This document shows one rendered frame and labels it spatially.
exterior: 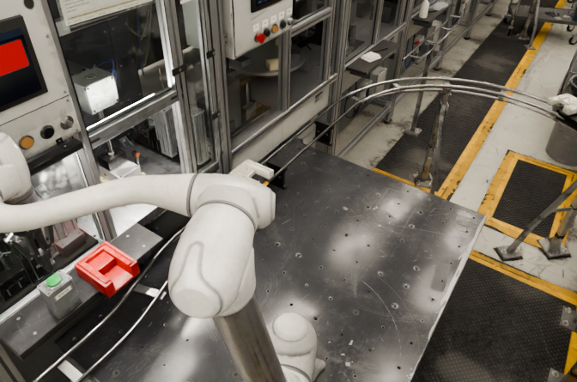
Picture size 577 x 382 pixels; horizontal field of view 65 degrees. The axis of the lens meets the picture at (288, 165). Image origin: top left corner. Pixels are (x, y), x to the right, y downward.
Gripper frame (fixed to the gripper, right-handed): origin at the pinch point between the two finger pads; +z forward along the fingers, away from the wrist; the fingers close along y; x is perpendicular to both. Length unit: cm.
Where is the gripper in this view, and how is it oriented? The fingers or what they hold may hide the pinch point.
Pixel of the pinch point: (45, 260)
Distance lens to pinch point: 145.3
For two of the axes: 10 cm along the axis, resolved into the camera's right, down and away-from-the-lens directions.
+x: 8.3, 3.5, -4.3
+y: -5.6, 5.0, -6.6
